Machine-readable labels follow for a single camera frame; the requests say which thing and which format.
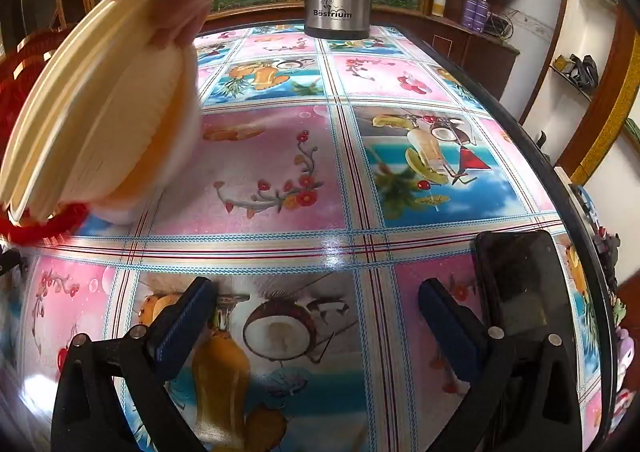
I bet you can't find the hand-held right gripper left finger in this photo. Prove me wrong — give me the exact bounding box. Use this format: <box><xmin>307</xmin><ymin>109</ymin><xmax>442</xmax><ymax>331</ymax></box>
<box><xmin>50</xmin><ymin>276</ymin><xmax>218</xmax><ymax>452</ymax></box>

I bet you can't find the black-framed table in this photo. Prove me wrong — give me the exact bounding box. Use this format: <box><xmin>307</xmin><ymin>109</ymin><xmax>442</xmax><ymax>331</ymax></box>
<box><xmin>380</xmin><ymin>24</ymin><xmax>618</xmax><ymax>452</ymax></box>

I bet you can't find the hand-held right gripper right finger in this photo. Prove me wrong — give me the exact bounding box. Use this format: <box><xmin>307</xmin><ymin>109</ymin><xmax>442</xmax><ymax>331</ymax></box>
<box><xmin>418</xmin><ymin>278</ymin><xmax>583</xmax><ymax>452</ymax></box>

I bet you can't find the black smartphone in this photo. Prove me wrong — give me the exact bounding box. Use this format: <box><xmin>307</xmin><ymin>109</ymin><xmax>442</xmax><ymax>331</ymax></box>
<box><xmin>474</xmin><ymin>229</ymin><xmax>568</xmax><ymax>364</ymax></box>

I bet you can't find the black bag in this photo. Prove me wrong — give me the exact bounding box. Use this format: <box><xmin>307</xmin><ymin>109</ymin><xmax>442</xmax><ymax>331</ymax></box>
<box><xmin>567</xmin><ymin>54</ymin><xmax>599</xmax><ymax>92</ymax></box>

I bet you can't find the white bowl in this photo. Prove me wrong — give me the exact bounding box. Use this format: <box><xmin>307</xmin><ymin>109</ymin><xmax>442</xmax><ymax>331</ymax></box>
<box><xmin>90</xmin><ymin>44</ymin><xmax>203</xmax><ymax>229</ymax></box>

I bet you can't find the cream plastic bowl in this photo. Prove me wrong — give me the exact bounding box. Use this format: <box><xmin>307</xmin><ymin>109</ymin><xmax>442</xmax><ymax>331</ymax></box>
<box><xmin>0</xmin><ymin>0</ymin><xmax>151</xmax><ymax>215</ymax></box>
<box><xmin>10</xmin><ymin>0</ymin><xmax>193</xmax><ymax>225</ymax></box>

